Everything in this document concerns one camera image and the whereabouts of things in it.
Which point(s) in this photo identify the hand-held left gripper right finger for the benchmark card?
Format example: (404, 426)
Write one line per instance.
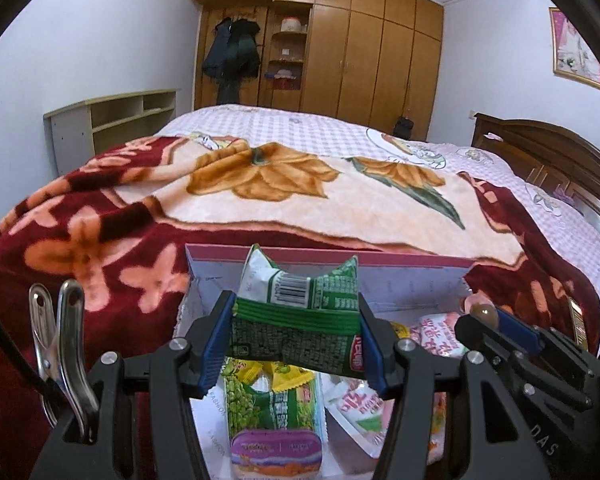
(375, 355)

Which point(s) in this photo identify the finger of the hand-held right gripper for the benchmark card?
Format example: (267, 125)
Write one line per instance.
(522, 332)
(500, 355)

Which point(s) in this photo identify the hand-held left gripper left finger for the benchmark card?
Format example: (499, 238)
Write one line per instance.
(215, 345)

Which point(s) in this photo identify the yellow candy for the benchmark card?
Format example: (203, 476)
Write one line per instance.
(286, 379)
(243, 372)

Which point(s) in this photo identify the clear jelly ball cup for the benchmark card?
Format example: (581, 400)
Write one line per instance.
(480, 310)

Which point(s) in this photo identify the peach jelly pouch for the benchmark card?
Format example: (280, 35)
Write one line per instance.
(442, 334)
(360, 410)

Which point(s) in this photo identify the green pea snack packet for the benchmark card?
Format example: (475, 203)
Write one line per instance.
(260, 405)

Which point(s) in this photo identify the dark green snack packet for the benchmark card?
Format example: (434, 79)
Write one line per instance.
(290, 330)

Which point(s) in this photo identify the pink cardboard box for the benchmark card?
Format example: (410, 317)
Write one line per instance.
(420, 285)

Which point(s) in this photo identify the colourful fruit candy packet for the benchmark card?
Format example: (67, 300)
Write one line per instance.
(437, 420)

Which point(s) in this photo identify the purple lidded jelly cup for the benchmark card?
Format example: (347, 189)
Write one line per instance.
(275, 452)

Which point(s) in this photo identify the metal spring clip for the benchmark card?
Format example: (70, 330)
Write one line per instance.
(75, 350)

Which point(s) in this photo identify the small purple cloth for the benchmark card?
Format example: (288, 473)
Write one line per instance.
(561, 193)

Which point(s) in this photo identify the red floral blanket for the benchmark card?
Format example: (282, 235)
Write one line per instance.
(80, 240)

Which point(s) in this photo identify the dark wooden headboard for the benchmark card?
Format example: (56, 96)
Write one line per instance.
(555, 150)

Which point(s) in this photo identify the black bag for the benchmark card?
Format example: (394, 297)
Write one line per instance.
(405, 126)

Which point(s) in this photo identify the dark hanging trousers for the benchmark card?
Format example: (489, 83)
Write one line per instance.
(227, 91)

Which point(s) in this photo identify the beige low shelf unit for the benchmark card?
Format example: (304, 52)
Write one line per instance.
(70, 130)

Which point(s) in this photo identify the dark hanging jacket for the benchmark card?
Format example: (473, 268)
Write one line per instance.
(244, 47)
(217, 50)

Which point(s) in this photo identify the wooden wardrobe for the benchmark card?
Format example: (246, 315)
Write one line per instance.
(370, 50)

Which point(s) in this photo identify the white round box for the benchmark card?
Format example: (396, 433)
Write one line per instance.
(291, 24)

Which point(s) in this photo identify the framed wall picture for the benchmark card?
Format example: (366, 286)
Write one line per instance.
(577, 50)

